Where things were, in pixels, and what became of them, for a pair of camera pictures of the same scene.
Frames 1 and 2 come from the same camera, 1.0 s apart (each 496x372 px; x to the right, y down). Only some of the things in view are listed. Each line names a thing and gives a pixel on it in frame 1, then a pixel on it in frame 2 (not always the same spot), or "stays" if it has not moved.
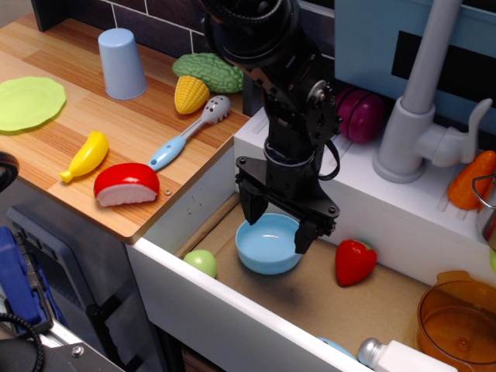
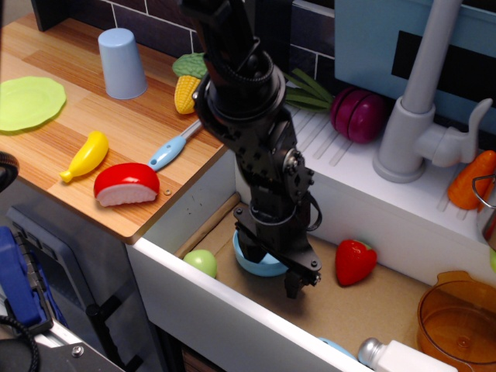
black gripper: x=291 y=182 → x=283 y=235
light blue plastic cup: x=124 y=75 stays
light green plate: x=25 y=100 stays
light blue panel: x=377 y=43 stays
